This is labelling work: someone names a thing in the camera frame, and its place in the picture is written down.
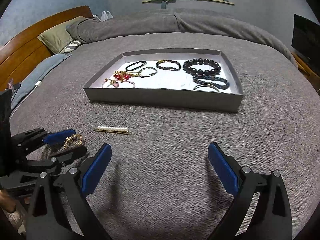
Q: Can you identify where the pink cord bracelet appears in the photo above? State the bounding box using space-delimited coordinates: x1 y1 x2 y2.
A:
102 79 137 88

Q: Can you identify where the grey knit bedspread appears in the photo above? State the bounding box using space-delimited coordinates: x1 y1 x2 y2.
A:
9 34 320 240

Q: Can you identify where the grey folded duvet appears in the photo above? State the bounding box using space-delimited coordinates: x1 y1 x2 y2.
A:
65 9 299 68

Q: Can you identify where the wooden window ledge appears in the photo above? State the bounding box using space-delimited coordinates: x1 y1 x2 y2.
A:
142 0 235 6

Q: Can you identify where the wooden headboard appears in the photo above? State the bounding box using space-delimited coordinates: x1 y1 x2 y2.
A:
0 5 93 85

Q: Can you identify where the blue bead bracelet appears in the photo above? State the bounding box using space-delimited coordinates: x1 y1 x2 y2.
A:
192 74 230 90

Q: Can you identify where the dark red bead bracelet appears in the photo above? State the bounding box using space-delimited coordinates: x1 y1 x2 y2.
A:
156 59 182 71

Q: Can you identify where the blue-grey quilt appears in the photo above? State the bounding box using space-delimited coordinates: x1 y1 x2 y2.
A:
10 54 73 110

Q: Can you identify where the gold chain bracelet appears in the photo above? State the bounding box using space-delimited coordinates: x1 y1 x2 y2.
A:
61 134 85 150

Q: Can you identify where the black bead bracelet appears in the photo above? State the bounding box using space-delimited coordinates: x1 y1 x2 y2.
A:
183 58 222 75

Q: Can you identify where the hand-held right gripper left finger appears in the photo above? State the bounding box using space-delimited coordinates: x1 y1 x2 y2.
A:
25 143 112 240

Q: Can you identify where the small pink object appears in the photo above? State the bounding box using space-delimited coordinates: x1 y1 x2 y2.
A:
6 79 22 90

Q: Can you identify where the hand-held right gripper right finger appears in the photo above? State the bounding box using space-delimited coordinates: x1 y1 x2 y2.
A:
207 142 293 240

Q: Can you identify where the black television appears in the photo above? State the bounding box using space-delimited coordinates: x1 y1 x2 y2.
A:
291 14 320 63

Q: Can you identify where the person's left hand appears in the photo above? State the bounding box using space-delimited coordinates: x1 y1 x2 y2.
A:
0 190 17 212

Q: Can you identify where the white plastic bag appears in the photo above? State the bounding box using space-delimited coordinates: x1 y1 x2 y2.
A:
94 11 113 22

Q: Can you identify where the olive pillow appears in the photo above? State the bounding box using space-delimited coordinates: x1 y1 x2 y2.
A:
37 16 87 55

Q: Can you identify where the black hair tie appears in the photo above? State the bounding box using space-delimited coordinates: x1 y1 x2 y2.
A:
125 60 147 72

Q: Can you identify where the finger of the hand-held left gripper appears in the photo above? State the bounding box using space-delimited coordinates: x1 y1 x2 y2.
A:
11 128 77 155
15 146 88 177

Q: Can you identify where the grey cardboard tray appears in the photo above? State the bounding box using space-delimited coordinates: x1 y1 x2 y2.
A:
83 50 244 113

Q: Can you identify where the wooden television stand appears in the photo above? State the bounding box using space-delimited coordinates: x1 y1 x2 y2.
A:
290 51 320 80

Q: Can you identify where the grey hair tie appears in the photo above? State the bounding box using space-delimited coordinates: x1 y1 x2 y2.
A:
139 67 158 78

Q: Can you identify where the red and gold charm bracelet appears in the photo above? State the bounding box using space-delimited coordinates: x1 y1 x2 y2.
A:
107 70 140 83

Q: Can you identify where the silver wire bangle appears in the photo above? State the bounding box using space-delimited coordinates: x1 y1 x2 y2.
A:
193 84 220 92

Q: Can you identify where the striped pillow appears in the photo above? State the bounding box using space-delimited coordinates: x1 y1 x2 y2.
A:
62 39 83 54

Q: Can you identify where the pearl hair clip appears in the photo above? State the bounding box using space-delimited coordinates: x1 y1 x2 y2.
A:
94 126 130 135

